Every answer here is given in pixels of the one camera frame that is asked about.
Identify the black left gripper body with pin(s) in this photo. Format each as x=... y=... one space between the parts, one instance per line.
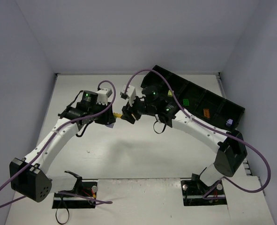
x=106 y=116

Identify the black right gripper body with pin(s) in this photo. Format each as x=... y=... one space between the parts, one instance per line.
x=131 y=112

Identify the long yellow lego brick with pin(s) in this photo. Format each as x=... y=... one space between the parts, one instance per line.
x=117 y=115

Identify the light green lego brick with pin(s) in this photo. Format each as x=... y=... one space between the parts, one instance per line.
x=170 y=93

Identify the dark green curved lego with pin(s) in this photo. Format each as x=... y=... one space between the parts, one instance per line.
x=185 y=102

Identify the brown lego brick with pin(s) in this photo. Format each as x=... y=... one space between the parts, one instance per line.
x=206 y=113

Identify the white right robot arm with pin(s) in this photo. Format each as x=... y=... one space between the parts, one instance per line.
x=230 y=153

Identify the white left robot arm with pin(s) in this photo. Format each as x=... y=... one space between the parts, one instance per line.
x=29 y=176

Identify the black compartment sorting tray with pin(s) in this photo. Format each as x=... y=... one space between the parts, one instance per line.
x=199 y=98

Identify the lavender lego in tray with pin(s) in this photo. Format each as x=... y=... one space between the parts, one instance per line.
x=229 y=123

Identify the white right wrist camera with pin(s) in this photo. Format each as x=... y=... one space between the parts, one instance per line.
x=129 y=93

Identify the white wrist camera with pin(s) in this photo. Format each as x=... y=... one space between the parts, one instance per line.
x=103 y=95
x=129 y=93

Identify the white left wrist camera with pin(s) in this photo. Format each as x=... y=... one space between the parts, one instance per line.
x=103 y=95

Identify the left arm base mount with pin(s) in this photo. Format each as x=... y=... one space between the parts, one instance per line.
x=88 y=189

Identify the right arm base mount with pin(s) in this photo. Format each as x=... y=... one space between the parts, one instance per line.
x=196 y=195

